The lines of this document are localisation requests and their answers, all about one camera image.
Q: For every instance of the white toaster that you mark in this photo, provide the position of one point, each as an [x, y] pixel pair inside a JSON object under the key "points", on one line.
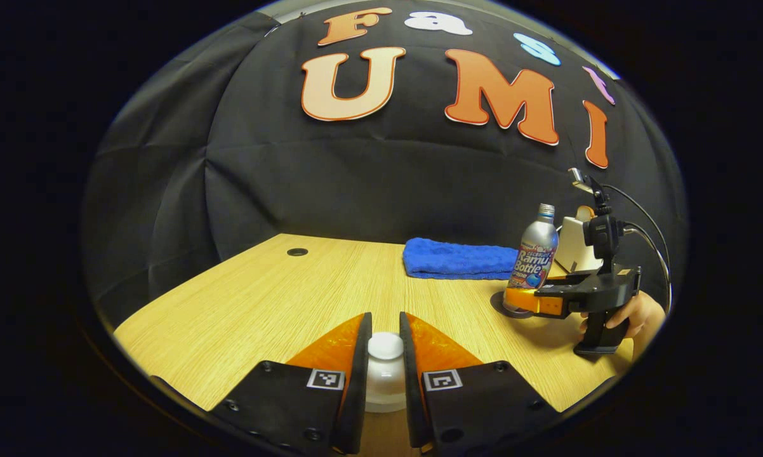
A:
{"points": [[572, 246]]}

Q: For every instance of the dark brown round coaster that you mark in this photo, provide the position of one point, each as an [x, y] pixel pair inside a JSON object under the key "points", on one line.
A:
{"points": [[497, 305]]}

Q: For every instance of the silver water bottle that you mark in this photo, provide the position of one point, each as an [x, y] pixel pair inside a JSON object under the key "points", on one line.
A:
{"points": [[534, 254]]}

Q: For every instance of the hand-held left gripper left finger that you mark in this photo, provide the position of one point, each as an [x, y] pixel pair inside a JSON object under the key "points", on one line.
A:
{"points": [[359, 381]]}

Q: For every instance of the bread slice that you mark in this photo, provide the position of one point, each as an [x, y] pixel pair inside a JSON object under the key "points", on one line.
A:
{"points": [[584, 214]]}

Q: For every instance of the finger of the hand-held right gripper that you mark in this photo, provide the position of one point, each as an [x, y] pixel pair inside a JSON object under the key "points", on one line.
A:
{"points": [[534, 301], [572, 277]]}

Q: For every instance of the blue folded towel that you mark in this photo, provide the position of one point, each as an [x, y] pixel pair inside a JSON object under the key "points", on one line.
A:
{"points": [[457, 260]]}

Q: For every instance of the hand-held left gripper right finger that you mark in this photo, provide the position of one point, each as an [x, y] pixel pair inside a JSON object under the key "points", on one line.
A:
{"points": [[410, 393]]}

